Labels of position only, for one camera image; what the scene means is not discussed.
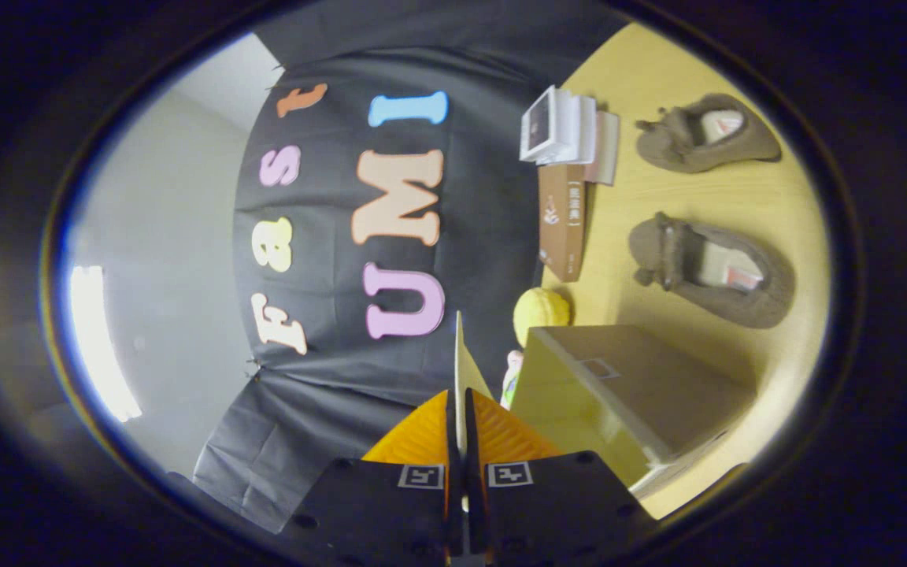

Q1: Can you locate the thick white book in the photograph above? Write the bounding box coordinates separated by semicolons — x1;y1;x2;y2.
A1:
572;93;598;166

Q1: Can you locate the pink star plush toy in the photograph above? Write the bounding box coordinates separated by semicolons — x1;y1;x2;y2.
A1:
500;350;525;411

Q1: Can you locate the yellow round plush toy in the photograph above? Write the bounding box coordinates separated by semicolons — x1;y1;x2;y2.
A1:
513;287;573;348

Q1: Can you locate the black backdrop cloth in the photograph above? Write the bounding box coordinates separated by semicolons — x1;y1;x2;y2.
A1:
166;0;632;536

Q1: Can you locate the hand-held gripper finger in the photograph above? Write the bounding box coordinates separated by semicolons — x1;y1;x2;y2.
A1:
276;388;463;567
465;388;657;567

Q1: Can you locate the pinkish brown book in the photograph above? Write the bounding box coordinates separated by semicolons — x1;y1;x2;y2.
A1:
584;110;620;187

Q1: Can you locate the white book with portrait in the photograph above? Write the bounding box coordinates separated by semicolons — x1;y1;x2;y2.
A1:
520;85;580;165

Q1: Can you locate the beige storage box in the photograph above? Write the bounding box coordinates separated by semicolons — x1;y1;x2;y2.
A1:
453;311;758;498

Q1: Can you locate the brown fuzzy slipper shoe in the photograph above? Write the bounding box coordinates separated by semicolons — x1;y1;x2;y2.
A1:
635;93;783;175
628;211;796;330

